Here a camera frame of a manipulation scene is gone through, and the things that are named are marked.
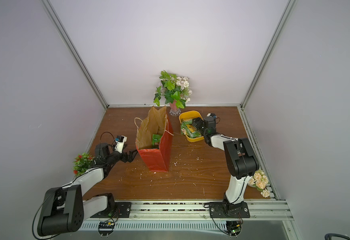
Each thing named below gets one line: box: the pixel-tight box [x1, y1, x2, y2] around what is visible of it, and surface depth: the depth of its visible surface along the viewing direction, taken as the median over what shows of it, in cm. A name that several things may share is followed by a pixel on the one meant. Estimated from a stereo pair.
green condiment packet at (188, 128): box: [180, 118, 202, 139], surface depth 97 cm
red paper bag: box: [135, 106, 174, 173], surface depth 85 cm
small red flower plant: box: [73, 152, 94, 176], surface depth 77 cm
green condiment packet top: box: [152, 134, 162, 146], surface depth 91 cm
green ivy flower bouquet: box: [153, 70, 193, 109], surface depth 94 cm
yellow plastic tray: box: [179, 110, 205, 143], surface depth 99 cm
